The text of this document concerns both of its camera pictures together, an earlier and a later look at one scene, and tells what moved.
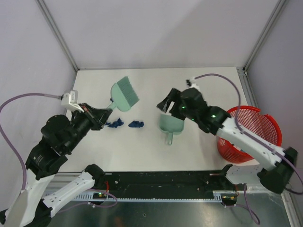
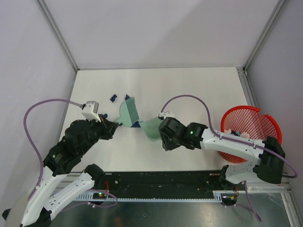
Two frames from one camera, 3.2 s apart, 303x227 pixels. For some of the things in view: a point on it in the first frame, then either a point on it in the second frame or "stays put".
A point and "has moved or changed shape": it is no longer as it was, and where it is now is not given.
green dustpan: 170,125 has moved or changed shape
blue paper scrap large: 136,124 stays put
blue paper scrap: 116,123 → 127,97
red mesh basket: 253,121 stays put
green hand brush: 123,95 → 128,112
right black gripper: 164,105 → 167,146
